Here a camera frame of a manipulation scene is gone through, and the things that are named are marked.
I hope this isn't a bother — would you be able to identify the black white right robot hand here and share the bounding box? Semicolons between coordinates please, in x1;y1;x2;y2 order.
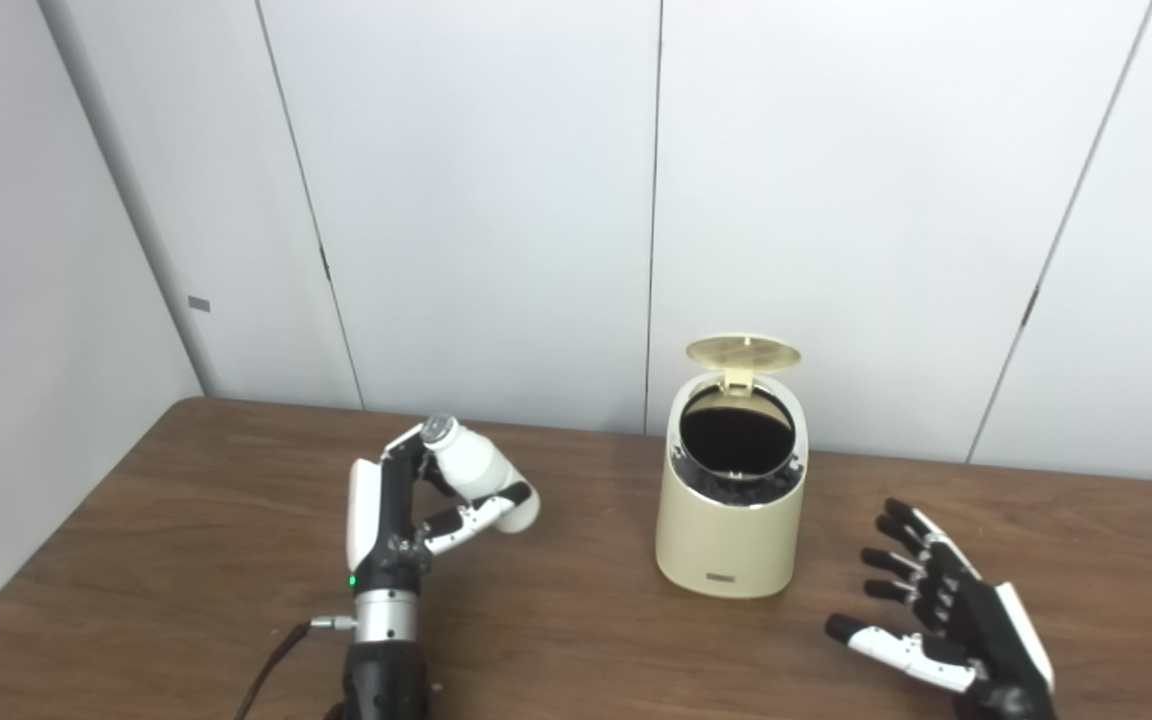
824;498;1057;720

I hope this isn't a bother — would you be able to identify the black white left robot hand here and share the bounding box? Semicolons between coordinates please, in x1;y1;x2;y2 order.
346;420;531;601

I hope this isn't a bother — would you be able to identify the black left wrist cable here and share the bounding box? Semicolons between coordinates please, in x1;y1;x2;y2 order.
234;616;357;720

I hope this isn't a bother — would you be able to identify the small white plastic bottle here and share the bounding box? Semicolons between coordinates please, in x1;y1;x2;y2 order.
421;415;541;534

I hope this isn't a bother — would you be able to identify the round cream bin lid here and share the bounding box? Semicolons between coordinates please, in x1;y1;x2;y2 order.
686;334;803;393

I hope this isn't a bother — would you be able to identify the cream-colored bin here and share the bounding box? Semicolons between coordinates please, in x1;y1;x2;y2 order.
655;368;810;599

